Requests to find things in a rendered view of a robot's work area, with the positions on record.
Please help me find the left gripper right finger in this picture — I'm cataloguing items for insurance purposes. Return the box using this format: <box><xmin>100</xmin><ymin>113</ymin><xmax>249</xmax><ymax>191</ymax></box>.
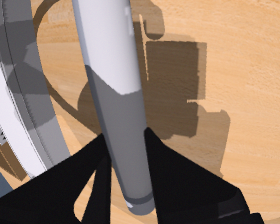
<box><xmin>144</xmin><ymin>127</ymin><xmax>250</xmax><ymax>224</ymax></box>

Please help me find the grey tube with white end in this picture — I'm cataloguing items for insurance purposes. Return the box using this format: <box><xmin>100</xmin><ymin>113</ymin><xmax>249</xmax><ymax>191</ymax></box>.
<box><xmin>72</xmin><ymin>0</ymin><xmax>155</xmax><ymax>216</ymax></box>

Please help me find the long brown cardboard carton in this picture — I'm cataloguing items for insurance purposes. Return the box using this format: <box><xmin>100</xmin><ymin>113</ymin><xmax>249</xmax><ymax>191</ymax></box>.
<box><xmin>0</xmin><ymin>128</ymin><xmax>27</xmax><ymax>182</ymax></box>

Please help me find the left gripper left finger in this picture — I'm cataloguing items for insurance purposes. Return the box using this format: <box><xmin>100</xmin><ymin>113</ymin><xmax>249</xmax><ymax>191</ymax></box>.
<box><xmin>0</xmin><ymin>133</ymin><xmax>112</xmax><ymax>224</ymax></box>

